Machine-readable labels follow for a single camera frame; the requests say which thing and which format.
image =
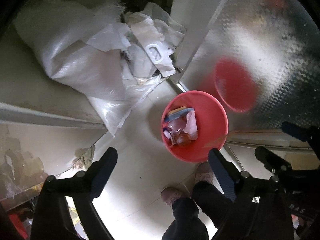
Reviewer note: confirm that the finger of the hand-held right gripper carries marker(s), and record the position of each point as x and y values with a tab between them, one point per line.
270	157
295	130

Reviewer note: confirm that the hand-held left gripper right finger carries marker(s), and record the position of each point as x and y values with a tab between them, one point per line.
222	175

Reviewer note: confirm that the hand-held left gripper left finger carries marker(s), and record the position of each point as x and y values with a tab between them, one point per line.
105	170

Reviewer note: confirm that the red plastic bin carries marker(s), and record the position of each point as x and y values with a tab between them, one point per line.
212	120

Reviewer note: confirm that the pink packet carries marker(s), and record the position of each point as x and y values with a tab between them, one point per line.
191	123

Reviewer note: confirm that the pink patterned slipper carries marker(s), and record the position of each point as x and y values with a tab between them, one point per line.
172	195
203	173

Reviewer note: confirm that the person's right leg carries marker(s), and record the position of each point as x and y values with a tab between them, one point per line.
212	200

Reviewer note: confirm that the person's leg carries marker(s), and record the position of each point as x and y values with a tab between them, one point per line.
212	200
185	220

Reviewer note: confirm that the person's left leg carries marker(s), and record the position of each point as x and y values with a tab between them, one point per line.
185	220

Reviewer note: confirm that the reflective cabinet door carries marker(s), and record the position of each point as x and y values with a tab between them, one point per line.
37	142

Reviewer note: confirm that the embossed metal cabinet door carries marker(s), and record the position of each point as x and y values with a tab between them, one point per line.
275	55

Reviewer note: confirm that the white woven sack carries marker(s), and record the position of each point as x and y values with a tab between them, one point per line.
75	67

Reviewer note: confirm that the white plastic bags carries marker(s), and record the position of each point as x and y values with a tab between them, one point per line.
150	32

